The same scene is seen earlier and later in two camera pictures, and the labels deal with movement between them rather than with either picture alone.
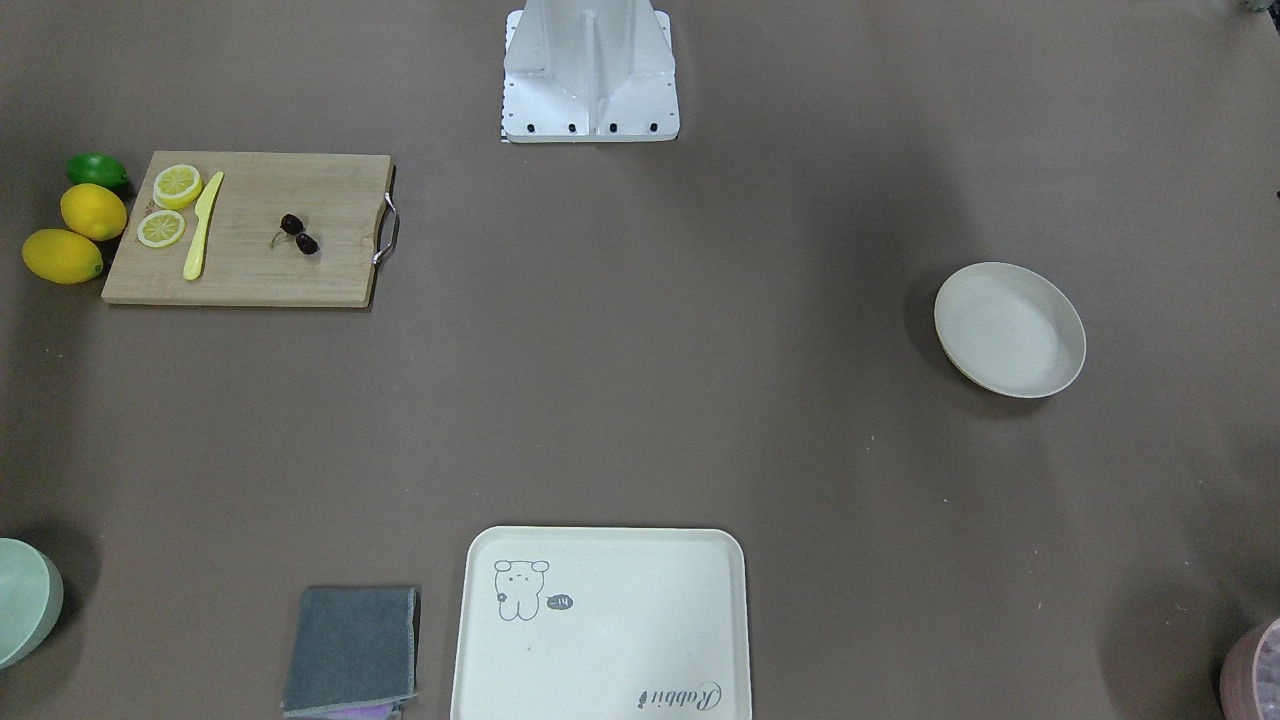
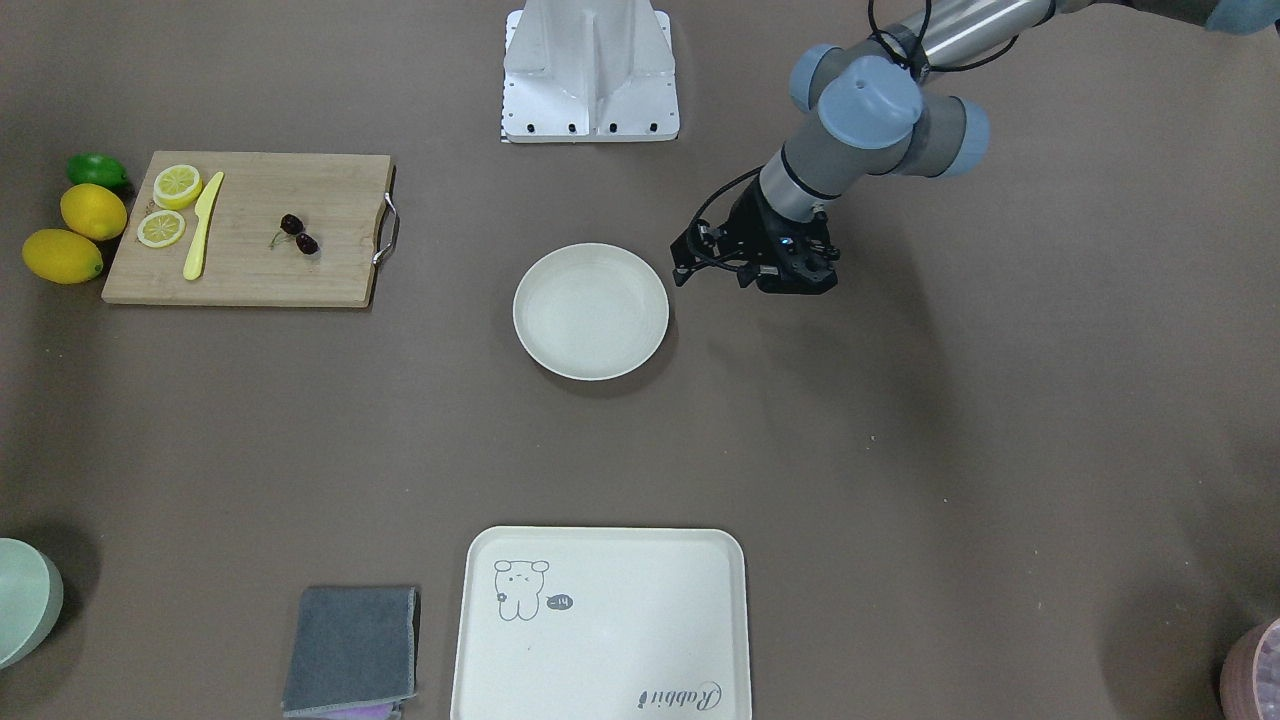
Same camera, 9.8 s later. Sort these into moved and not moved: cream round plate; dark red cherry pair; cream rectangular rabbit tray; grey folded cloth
Moved: cream round plate
Not moved: cream rectangular rabbit tray; dark red cherry pair; grey folded cloth
